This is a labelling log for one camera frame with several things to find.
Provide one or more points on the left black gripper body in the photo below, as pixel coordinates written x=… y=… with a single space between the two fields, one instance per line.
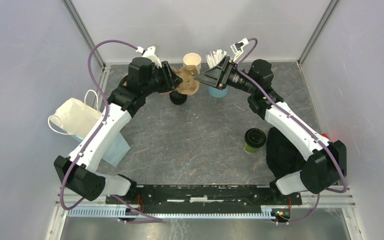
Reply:
x=163 y=80

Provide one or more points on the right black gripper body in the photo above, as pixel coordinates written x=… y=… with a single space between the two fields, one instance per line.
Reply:
x=228 y=66

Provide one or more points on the brown cardboard cup carrier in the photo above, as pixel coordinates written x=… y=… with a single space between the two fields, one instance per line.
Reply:
x=189 y=85

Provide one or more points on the black cup lid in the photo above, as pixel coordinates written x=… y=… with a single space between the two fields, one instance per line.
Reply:
x=255 y=138

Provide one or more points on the white and blue paper bag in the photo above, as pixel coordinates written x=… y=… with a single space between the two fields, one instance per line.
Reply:
x=76 y=118

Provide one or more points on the green paper cup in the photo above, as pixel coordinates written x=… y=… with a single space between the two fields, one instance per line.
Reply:
x=249 y=148

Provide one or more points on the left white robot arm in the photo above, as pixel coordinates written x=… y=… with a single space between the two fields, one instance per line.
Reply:
x=78 y=171

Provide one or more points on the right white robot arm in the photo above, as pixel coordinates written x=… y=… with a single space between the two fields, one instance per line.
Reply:
x=325 y=165

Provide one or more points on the blue straw holder can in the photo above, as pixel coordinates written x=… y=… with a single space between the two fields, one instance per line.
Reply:
x=217 y=93

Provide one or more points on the stack of black lids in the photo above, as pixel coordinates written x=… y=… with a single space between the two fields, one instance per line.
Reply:
x=177 y=98

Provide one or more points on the stack of paper cups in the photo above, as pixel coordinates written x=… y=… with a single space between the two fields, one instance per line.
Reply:
x=192 y=59

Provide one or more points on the black cloth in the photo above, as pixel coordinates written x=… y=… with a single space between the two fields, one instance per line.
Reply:
x=282 y=157

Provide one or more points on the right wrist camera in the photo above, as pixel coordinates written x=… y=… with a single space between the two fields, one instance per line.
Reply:
x=238 y=48

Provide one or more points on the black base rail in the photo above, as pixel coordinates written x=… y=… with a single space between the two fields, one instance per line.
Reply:
x=205 y=199

